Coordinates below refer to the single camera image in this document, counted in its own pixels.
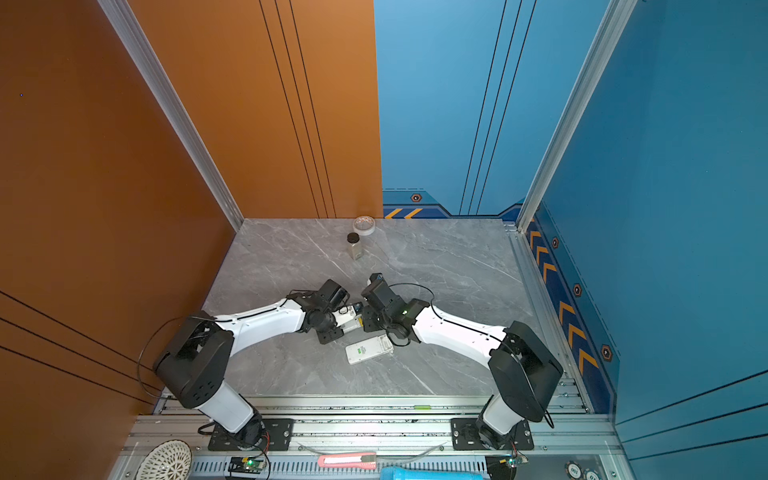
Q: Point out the white remote with display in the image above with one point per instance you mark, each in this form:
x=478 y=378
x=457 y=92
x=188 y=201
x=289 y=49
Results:
x=352 y=325

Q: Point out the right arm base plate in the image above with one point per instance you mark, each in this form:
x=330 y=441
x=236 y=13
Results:
x=470 y=434

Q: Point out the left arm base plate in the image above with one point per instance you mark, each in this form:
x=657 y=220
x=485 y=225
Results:
x=271 y=434

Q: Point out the green circuit board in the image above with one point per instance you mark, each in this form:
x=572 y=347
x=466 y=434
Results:
x=247 y=467

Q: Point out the cyan cylinder object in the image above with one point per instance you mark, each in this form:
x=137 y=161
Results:
x=399 y=473

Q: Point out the white mesh basket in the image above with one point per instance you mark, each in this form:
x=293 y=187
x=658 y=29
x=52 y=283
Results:
x=171 y=460

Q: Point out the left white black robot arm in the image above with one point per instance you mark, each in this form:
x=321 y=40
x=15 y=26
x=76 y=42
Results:
x=194 y=362

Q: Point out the small brown-capped jar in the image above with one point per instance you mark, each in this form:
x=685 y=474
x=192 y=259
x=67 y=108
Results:
x=354 y=245

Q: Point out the aluminium rail frame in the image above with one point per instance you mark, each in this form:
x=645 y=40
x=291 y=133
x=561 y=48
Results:
x=411 y=432

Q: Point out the pink box cutter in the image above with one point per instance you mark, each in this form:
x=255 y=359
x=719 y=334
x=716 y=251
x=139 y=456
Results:
x=364 y=461

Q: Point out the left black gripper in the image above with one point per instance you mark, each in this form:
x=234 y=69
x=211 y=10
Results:
x=328 y=337

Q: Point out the white remote control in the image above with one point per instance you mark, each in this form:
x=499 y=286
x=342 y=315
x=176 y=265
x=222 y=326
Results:
x=368 y=349

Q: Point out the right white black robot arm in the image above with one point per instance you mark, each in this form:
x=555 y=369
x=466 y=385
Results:
x=525 y=372

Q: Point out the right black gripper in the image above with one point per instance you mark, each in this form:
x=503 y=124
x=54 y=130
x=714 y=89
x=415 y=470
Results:
x=368 y=327

